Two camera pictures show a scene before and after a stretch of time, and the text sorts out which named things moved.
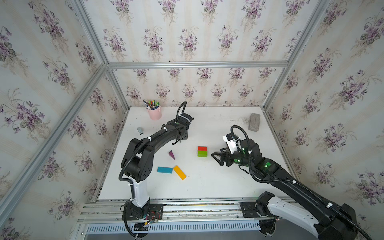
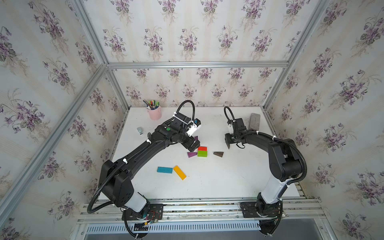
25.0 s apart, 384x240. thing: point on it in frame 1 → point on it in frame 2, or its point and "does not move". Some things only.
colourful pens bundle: (152, 105) does not move
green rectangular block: (201, 153) does not move
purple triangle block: (171, 155) → (191, 154)
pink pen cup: (154, 114) does not move
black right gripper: (223, 155) → (227, 138)
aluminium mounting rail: (108, 210) does not move
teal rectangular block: (164, 169) does not move
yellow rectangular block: (179, 172) does not move
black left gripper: (186, 135) → (188, 144)
